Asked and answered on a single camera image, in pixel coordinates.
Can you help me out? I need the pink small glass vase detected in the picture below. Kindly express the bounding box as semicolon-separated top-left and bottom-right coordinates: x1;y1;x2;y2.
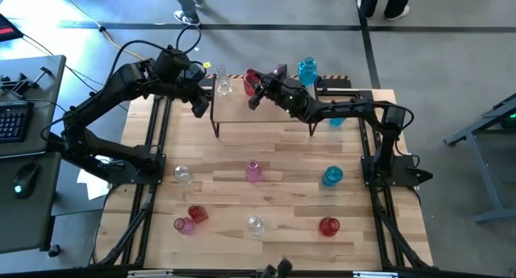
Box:
173;216;197;236

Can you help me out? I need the black desk clamp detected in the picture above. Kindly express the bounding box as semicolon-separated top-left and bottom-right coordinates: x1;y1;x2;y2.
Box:
0;66;54;97

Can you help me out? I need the black computer mouse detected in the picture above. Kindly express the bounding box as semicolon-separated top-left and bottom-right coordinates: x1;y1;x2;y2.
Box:
12;162;41;200

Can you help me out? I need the black keyboard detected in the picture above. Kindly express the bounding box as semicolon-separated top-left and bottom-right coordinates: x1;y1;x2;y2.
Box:
0;101;35;144

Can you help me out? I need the person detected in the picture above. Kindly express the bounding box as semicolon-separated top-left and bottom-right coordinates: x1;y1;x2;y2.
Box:
171;0;205;27
356;0;413;22

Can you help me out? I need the blue tall textured vase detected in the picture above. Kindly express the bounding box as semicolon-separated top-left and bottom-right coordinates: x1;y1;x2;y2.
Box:
297;56;319;87

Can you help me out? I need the yellow extension cable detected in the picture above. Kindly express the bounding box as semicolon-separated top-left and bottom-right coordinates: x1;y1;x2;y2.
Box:
98;26;144;61

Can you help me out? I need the grey metal table base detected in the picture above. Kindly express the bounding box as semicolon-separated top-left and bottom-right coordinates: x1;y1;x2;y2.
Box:
443;92;516;224

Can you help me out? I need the pink teardrop glass vase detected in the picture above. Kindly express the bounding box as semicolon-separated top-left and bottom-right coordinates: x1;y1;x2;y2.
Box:
244;159;264;184

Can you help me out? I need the red round glass vase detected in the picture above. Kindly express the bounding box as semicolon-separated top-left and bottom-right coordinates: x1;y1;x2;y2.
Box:
318;216;341;238

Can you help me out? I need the black device red display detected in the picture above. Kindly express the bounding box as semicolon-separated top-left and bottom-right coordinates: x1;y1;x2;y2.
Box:
0;14;24;43

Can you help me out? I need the clear conical glass vase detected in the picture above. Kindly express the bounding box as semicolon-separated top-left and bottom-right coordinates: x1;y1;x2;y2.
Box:
215;64;234;97

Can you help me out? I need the red tall ribbed vase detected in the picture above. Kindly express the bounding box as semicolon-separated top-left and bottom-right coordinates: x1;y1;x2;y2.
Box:
243;68;261;97

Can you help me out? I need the clear embossed glass vase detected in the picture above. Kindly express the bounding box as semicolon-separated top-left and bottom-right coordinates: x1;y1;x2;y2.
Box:
247;216;266;238

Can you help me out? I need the clear ribbed jar vase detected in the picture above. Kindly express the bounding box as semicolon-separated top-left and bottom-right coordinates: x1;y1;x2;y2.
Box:
173;164;194;185

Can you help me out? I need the grey desk panel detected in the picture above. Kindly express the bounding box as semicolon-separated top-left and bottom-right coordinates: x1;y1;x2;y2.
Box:
0;54;68;158
0;151;62;255

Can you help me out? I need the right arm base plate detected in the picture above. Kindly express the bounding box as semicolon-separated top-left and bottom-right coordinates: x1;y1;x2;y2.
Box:
360;155;435;189

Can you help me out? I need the white paper sheet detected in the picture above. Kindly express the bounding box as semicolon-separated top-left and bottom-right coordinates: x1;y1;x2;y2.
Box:
76;151;112;201

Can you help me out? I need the silver metal bracket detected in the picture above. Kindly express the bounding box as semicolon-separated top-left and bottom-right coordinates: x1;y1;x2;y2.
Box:
127;269;174;278
352;271;400;278

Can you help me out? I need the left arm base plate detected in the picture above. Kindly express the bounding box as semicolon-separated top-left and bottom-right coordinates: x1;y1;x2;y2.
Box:
105;151;167;186

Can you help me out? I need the blue diamond-pattern square vase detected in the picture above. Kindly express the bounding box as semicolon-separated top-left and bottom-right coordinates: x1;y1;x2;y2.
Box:
321;165;344;188

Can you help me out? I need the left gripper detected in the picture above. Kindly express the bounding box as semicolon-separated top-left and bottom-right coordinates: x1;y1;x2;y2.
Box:
183;77;217;106

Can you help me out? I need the red square glass vase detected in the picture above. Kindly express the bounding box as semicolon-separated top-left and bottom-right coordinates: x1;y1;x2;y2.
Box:
187;204;210;225

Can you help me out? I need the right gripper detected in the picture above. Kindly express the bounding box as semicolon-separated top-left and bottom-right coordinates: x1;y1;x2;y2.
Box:
244;71;314;120

